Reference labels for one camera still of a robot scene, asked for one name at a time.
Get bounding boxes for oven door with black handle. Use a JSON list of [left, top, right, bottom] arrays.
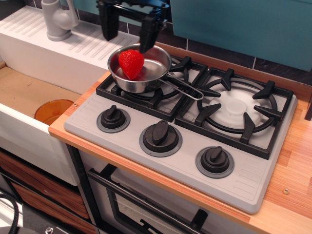
[[87, 164, 252, 234]]

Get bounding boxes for black left stove knob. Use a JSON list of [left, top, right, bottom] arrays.
[[97, 105, 131, 134]]

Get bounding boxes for black right burner grate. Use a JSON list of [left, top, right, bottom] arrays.
[[175, 68, 297, 159]]

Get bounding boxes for red plastic toy strawberry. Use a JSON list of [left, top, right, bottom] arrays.
[[118, 49, 145, 80]]

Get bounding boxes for grey toy faucet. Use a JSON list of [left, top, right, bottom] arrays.
[[41, 0, 79, 41]]

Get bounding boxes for grey toy stove top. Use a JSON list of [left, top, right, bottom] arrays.
[[64, 46, 298, 214]]

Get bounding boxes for black stove knob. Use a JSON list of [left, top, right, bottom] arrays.
[[195, 146, 234, 179], [97, 105, 131, 134], [139, 120, 183, 157]]

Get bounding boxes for wooden drawer fronts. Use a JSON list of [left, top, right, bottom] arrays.
[[0, 150, 98, 234]]

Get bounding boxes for black burner grate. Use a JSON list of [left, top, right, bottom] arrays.
[[96, 56, 208, 122], [175, 68, 297, 159]]

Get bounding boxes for stainless steel saucepan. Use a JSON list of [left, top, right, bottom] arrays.
[[107, 44, 204, 101]]

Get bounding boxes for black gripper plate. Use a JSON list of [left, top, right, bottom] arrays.
[[97, 0, 170, 54]]

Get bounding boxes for black middle stove knob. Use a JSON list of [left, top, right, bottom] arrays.
[[139, 120, 183, 157]]

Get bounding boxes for white toy sink unit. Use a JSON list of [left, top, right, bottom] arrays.
[[0, 6, 138, 186]]

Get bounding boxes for black right stove knob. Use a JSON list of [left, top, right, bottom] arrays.
[[195, 146, 234, 179]]

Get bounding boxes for black left burner grate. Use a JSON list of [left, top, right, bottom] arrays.
[[96, 56, 208, 122]]

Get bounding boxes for black braided cable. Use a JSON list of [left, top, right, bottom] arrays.
[[0, 194, 20, 234]]

